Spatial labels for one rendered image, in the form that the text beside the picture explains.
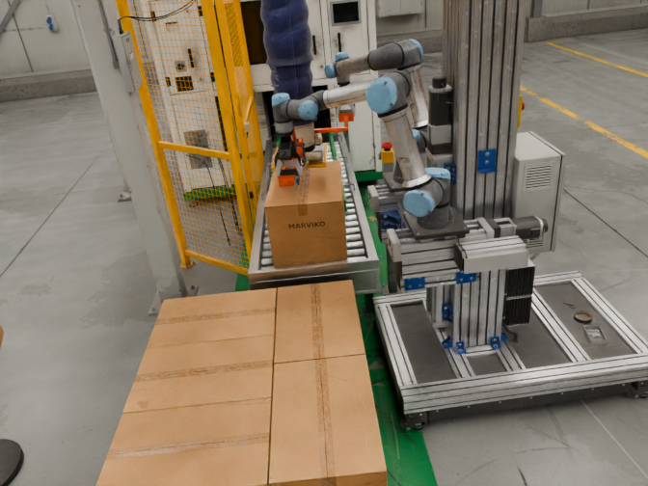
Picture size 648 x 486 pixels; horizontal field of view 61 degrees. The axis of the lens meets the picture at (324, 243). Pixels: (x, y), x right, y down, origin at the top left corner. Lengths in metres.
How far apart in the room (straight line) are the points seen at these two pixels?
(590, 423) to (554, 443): 0.22
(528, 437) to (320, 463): 1.19
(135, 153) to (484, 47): 2.12
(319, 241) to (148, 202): 1.24
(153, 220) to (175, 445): 1.82
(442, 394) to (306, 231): 1.05
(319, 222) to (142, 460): 1.40
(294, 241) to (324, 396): 0.98
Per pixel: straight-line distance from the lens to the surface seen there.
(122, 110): 3.44
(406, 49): 2.73
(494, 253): 2.30
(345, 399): 2.20
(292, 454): 2.05
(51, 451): 3.23
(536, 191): 2.54
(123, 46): 3.32
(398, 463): 2.70
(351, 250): 3.13
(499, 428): 2.87
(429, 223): 2.26
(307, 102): 2.24
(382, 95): 2.01
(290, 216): 2.83
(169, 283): 3.88
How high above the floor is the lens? 2.09
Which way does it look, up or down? 29 degrees down
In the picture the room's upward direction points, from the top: 6 degrees counter-clockwise
